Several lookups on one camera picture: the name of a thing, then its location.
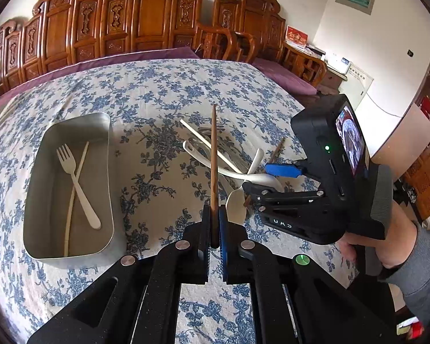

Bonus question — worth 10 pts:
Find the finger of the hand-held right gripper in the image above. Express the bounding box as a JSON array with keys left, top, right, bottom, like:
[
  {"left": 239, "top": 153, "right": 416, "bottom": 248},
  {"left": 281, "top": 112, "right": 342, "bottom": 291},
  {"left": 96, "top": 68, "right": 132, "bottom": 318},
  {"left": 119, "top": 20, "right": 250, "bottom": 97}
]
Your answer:
[
  {"left": 242, "top": 182, "right": 325, "bottom": 213},
  {"left": 264, "top": 162, "right": 325, "bottom": 187}
]

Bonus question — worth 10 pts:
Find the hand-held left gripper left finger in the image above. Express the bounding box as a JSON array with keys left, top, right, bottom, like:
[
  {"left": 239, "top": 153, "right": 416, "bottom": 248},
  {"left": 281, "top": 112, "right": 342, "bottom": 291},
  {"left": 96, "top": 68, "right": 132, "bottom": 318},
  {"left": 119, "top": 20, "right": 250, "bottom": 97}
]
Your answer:
[{"left": 27, "top": 204, "right": 212, "bottom": 344}]

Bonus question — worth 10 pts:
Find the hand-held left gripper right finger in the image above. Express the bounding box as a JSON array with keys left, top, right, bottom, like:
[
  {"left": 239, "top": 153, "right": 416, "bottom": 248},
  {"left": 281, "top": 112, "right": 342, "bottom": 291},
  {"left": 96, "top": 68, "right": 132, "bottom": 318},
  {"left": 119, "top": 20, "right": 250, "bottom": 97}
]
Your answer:
[{"left": 218, "top": 204, "right": 402, "bottom": 344}]

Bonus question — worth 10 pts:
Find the brown wooden chopstick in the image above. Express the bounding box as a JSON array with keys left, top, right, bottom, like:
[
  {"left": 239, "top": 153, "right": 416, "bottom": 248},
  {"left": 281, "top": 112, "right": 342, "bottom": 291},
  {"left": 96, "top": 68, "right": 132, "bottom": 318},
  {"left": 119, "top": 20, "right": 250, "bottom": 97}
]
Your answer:
[
  {"left": 244, "top": 138, "right": 285, "bottom": 208},
  {"left": 208, "top": 104, "right": 219, "bottom": 248}
]

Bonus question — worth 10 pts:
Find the white soup spoon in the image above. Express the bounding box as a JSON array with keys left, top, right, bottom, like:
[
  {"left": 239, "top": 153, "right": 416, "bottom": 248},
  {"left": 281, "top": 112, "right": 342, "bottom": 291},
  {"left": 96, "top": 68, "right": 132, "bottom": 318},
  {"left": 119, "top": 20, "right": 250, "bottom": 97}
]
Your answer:
[
  {"left": 225, "top": 148, "right": 266, "bottom": 224},
  {"left": 182, "top": 140, "right": 284, "bottom": 192}
]

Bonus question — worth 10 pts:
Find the white chopstick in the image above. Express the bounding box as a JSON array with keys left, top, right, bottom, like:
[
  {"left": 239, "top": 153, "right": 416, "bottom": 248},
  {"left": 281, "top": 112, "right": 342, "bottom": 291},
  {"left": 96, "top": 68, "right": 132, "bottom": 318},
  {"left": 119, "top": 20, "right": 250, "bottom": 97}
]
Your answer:
[
  {"left": 180, "top": 118, "right": 242, "bottom": 174},
  {"left": 64, "top": 141, "right": 90, "bottom": 257}
]

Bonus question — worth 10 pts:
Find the white plastic fork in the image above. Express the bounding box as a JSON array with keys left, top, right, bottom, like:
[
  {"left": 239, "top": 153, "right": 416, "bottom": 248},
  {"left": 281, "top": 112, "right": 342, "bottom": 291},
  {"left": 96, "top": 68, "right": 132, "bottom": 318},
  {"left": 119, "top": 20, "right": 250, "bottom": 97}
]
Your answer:
[{"left": 56, "top": 144, "right": 102, "bottom": 230}]

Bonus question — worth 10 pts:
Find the metal tray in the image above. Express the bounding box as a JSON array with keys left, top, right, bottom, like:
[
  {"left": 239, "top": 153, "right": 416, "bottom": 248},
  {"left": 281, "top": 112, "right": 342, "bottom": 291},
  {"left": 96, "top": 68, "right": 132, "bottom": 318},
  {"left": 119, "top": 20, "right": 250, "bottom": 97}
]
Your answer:
[{"left": 22, "top": 112, "right": 128, "bottom": 269}]

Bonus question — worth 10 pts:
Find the person's right forearm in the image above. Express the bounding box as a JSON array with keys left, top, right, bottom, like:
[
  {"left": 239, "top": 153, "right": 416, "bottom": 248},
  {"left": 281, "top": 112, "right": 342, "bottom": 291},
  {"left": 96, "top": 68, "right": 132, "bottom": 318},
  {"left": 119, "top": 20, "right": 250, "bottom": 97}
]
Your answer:
[{"left": 378, "top": 221, "right": 430, "bottom": 327}]

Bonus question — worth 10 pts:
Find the person's right hand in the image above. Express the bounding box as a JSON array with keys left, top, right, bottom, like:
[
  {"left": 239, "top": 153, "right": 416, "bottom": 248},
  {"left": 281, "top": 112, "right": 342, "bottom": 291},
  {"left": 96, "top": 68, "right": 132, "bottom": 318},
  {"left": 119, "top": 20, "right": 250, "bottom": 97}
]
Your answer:
[{"left": 337, "top": 204, "right": 420, "bottom": 271}]

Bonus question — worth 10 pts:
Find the wooden side table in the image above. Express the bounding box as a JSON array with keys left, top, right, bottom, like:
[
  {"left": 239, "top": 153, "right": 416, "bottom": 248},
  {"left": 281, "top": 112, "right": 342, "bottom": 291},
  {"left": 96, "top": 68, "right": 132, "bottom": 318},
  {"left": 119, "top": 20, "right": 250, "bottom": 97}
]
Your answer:
[{"left": 283, "top": 41, "right": 348, "bottom": 92}]

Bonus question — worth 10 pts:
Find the white electrical panel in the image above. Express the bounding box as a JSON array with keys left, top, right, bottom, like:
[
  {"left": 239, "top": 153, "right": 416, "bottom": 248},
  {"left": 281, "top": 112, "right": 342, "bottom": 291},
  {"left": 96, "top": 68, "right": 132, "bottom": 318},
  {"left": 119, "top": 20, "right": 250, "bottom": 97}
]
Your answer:
[{"left": 339, "top": 62, "right": 375, "bottom": 110}]

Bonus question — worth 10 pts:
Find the square purple seat cushion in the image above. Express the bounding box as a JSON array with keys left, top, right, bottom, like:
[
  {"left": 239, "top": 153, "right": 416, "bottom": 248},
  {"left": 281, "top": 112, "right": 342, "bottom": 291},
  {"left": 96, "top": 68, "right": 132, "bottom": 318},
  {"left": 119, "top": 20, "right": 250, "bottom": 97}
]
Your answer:
[{"left": 251, "top": 56, "right": 318, "bottom": 95}]

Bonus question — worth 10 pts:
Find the white desk device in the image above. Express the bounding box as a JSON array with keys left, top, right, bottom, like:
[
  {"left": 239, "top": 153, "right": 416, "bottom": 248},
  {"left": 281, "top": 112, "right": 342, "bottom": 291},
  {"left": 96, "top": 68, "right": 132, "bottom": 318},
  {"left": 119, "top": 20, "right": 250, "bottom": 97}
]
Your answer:
[{"left": 326, "top": 52, "right": 350, "bottom": 74}]

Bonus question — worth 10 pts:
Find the red box on side table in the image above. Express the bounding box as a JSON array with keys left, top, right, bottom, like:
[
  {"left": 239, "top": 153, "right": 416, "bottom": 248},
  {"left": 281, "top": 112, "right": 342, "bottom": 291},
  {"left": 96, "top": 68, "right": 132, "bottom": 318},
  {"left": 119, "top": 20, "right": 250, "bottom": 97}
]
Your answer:
[{"left": 285, "top": 26, "right": 309, "bottom": 51}]

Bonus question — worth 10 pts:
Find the wooden cabinet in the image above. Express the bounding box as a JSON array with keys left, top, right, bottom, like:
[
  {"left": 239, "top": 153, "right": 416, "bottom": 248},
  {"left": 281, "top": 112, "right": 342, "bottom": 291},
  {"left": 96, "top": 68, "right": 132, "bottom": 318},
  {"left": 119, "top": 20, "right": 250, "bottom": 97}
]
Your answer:
[{"left": 403, "top": 140, "right": 430, "bottom": 221}]

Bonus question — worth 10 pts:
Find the carved wooden armchair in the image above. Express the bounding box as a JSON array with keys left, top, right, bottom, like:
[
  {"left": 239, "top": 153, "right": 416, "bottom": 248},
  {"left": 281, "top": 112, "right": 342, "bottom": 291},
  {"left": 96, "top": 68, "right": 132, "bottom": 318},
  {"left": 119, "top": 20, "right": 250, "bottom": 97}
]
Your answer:
[{"left": 195, "top": 0, "right": 328, "bottom": 88}]

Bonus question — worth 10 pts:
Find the blue floral tablecloth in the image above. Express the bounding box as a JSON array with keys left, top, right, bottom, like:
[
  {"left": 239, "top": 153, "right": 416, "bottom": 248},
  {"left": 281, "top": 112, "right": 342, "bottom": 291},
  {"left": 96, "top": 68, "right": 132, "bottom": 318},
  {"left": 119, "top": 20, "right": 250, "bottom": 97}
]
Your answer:
[{"left": 0, "top": 58, "right": 359, "bottom": 344}]

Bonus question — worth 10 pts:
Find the long purple seat cushion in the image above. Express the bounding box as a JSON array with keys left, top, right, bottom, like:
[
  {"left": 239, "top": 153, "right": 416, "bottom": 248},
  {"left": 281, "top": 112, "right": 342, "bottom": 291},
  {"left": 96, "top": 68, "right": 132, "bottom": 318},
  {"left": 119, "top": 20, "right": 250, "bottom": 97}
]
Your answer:
[{"left": 0, "top": 46, "right": 201, "bottom": 115}]

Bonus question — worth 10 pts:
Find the carved wooden bench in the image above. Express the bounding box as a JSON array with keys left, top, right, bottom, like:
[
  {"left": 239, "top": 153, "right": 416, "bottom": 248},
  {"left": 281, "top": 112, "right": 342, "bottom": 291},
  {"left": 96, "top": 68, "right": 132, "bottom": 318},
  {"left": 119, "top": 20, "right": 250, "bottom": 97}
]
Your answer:
[{"left": 0, "top": 0, "right": 205, "bottom": 97}]

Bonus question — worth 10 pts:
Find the white wall cable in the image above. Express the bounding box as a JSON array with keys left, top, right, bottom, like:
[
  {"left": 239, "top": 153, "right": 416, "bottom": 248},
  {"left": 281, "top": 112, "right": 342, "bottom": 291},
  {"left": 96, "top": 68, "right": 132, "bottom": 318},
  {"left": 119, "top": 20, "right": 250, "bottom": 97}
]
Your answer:
[{"left": 365, "top": 91, "right": 405, "bottom": 117}]

